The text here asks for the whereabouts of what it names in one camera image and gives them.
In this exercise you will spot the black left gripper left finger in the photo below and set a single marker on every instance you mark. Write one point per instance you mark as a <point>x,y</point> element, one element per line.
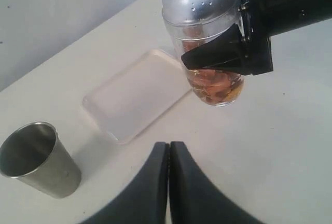
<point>144,199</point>

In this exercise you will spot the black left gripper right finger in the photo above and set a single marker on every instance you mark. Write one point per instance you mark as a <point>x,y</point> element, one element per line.
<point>194,198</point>

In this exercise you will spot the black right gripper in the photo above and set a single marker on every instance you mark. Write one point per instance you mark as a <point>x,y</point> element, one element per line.
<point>228,53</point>

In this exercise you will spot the clear plastic measuring cup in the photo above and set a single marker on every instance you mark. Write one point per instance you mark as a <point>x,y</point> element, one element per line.
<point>218,25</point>

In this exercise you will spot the stainless steel cup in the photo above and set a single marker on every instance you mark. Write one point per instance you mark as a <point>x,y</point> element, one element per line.
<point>34,155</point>

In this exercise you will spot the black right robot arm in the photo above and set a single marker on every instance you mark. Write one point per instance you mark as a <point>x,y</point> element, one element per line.
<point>280,16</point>

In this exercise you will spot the brown food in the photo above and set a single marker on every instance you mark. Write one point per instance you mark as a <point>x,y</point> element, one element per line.
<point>216,88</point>

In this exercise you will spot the white rectangular tray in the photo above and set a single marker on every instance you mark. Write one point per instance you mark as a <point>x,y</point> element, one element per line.
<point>130,101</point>

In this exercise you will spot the white backdrop cloth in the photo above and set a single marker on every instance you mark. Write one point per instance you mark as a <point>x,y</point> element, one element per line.
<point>32,31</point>

